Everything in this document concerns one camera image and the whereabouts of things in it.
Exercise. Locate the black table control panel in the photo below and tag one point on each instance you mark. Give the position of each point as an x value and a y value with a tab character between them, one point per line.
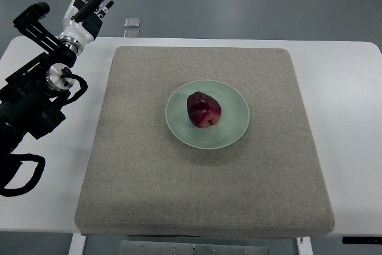
362	240

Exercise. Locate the red apple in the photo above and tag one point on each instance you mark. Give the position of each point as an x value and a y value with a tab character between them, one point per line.
203	110

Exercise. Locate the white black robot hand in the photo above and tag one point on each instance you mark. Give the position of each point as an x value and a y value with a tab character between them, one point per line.
82	23

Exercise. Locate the white table leg frame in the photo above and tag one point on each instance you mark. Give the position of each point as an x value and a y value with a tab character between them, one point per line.
77	244

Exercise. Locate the lower metal floor plate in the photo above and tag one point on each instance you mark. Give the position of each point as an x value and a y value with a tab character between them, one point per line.
131	33

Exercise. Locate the light green plate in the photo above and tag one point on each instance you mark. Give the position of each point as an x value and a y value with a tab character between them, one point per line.
231	126

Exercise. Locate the metal base plate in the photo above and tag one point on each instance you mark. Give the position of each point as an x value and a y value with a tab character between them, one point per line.
147	247

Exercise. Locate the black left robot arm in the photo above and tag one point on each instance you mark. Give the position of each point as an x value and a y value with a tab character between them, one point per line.
34	95

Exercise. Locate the beige fabric cushion mat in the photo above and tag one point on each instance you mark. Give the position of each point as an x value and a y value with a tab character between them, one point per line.
141	180

